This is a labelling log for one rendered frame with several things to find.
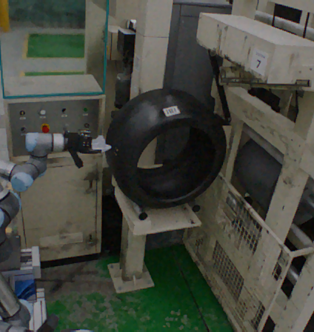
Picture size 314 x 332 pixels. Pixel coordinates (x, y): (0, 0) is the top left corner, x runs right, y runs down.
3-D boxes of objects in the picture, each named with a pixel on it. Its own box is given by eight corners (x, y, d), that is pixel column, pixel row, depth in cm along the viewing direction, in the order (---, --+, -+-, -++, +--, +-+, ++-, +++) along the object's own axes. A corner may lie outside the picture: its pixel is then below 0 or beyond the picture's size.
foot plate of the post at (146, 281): (107, 265, 265) (107, 261, 263) (142, 259, 275) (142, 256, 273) (116, 293, 244) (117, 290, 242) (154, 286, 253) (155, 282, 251)
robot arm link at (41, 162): (21, 178, 152) (22, 157, 147) (32, 166, 162) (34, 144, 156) (38, 184, 152) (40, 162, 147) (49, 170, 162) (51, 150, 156)
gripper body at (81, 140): (94, 137, 154) (65, 135, 149) (91, 155, 158) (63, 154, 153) (90, 129, 160) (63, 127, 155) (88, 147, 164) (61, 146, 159)
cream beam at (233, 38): (193, 43, 177) (198, 12, 170) (237, 44, 186) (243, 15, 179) (265, 84, 129) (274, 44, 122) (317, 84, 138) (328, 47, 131)
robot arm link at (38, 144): (24, 146, 154) (26, 128, 149) (50, 147, 158) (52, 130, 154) (25, 156, 148) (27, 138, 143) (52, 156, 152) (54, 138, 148)
